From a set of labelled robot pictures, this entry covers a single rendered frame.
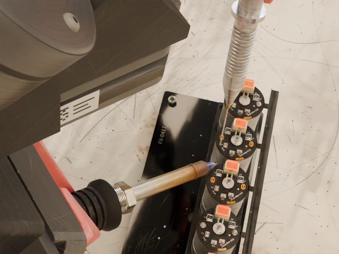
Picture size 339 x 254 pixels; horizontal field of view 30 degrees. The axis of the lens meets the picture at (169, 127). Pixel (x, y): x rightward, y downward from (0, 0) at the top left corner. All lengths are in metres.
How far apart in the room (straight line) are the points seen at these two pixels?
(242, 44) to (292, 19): 0.21
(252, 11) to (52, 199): 0.13
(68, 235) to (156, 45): 0.07
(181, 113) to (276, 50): 0.10
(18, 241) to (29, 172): 0.03
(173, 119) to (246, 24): 0.16
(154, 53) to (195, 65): 0.31
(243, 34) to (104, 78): 0.14
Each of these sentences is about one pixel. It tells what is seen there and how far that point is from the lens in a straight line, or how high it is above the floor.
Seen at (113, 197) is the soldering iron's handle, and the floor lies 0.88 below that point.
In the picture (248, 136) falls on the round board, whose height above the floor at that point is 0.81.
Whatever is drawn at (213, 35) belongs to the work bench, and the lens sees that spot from 0.49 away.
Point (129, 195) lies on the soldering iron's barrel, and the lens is 0.30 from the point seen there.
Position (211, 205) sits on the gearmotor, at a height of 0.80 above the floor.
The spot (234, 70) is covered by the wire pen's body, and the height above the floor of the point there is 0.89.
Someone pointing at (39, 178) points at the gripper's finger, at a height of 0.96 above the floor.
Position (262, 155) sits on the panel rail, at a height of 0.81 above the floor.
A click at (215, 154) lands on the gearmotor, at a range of 0.39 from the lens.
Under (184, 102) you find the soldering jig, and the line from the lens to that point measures 0.45.
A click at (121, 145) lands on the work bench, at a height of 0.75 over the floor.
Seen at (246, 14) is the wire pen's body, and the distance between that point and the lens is 0.29.
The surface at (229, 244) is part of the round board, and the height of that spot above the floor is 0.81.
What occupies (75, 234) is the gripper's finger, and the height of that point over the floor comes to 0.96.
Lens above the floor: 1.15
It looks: 64 degrees down
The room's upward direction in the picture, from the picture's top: 6 degrees clockwise
